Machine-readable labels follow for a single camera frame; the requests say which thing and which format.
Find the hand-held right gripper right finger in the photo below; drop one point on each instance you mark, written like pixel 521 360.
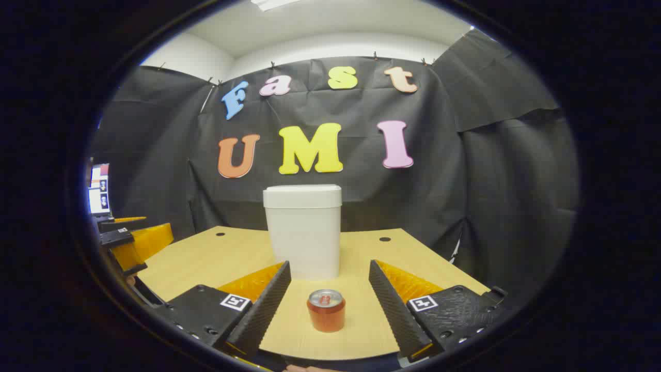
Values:
pixel 392 307

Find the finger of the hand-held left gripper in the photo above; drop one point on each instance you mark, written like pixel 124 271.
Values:
pixel 147 243
pixel 124 226

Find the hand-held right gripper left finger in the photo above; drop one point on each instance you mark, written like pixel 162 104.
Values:
pixel 268 305

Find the red pop can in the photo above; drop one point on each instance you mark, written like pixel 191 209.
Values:
pixel 326 312

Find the white desktop garbage bin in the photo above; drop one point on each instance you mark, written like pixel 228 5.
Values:
pixel 304 232

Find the computer monitor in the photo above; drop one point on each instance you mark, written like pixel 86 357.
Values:
pixel 98 201

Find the black backdrop cloth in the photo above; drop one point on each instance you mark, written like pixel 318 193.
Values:
pixel 465 181

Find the ceiling light panel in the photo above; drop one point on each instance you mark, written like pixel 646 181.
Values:
pixel 273 4

